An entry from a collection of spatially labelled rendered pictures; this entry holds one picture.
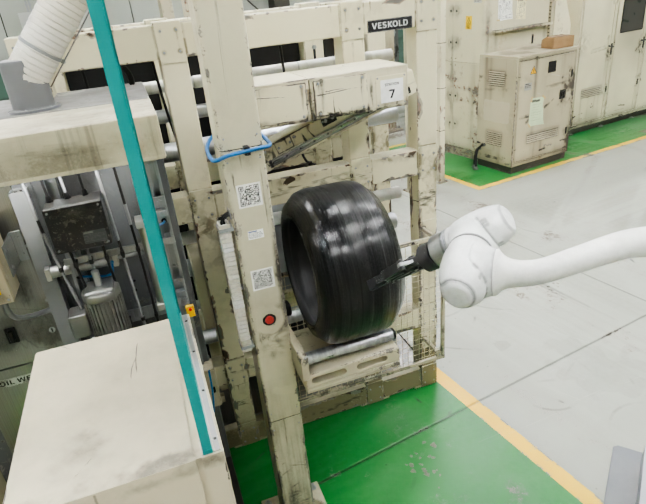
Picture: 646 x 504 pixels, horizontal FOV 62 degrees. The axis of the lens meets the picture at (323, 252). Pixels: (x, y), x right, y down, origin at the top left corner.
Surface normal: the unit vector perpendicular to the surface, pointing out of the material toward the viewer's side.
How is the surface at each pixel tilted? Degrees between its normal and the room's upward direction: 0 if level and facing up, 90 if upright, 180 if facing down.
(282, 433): 90
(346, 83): 90
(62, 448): 0
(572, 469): 0
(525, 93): 90
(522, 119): 90
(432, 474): 0
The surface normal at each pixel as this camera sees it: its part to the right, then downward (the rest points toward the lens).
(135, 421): -0.09, -0.90
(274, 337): 0.34, 0.39
